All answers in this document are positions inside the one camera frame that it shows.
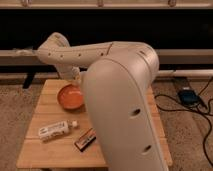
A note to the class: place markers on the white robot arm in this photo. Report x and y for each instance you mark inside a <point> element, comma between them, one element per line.
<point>114,77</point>

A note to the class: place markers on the orange ceramic bowl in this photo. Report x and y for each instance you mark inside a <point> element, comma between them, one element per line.
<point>70,97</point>

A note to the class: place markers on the dark chocolate bar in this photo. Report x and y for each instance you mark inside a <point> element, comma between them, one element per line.
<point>85,140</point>

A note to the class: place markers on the white plastic bottle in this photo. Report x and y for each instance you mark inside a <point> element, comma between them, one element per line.
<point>57,129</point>

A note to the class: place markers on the long wooden bench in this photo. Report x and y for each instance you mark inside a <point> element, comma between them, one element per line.
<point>173,62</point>

